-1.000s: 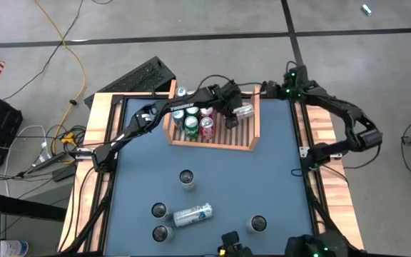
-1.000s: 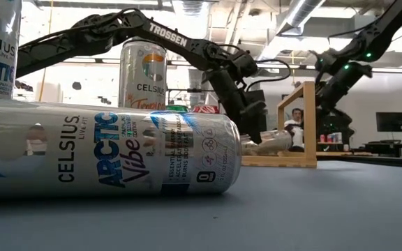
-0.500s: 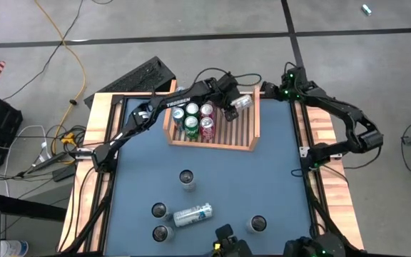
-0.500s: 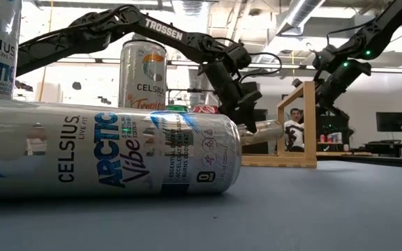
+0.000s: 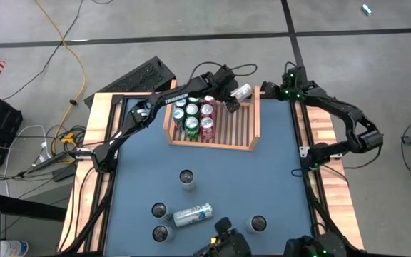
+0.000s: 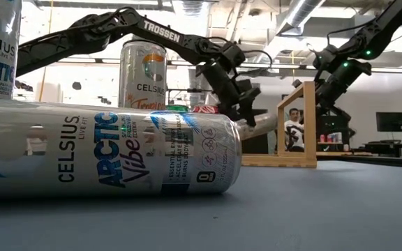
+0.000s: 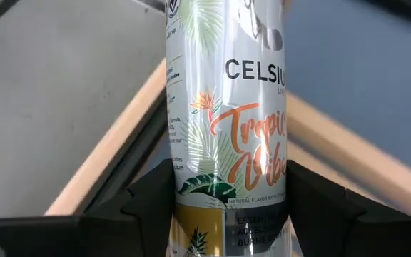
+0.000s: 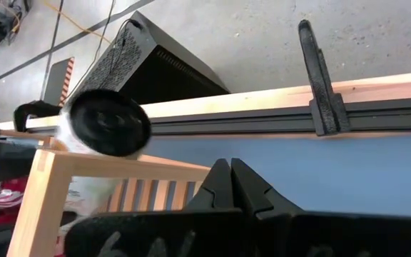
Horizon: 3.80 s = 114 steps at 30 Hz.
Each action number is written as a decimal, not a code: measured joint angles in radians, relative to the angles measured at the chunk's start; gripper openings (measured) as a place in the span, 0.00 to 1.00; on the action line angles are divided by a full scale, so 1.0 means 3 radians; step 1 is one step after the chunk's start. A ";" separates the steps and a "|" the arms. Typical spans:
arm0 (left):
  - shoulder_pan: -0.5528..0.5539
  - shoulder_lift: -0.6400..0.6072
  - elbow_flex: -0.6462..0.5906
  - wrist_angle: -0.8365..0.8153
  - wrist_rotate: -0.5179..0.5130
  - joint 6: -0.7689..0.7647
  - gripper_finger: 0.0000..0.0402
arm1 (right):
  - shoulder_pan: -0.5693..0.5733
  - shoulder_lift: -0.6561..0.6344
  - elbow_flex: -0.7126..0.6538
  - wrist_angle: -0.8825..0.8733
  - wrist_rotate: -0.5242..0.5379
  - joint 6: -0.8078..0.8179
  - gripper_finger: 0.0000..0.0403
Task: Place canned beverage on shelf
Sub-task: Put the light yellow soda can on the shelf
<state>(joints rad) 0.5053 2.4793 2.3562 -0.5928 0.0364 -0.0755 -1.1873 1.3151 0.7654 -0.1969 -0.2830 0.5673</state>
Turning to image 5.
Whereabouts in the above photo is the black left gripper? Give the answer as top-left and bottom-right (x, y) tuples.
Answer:
(209, 76), (241, 114)

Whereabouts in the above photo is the Celsius Arctic Vibe can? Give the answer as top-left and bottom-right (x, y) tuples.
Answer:
(172, 202), (214, 228)
(151, 202), (173, 221)

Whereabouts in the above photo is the wooden slatted shelf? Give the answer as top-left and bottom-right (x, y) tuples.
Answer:
(162, 79), (263, 153)

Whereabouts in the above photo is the black power brick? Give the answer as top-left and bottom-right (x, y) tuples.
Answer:
(54, 166), (76, 181)

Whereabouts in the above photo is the black plastic crate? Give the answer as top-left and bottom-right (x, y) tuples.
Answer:
(0, 91), (24, 168)

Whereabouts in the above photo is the white blue bottle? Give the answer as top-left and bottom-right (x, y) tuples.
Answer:
(0, 239), (30, 257)

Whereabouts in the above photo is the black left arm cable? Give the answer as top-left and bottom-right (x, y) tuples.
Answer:
(189, 61), (259, 86)

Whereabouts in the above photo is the yellow floor cable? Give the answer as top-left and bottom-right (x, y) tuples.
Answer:
(34, 0), (87, 156)

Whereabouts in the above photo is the black floor cable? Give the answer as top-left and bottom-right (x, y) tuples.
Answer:
(1, 0), (85, 101)

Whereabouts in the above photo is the white floor cable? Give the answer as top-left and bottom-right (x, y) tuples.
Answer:
(4, 124), (55, 197)

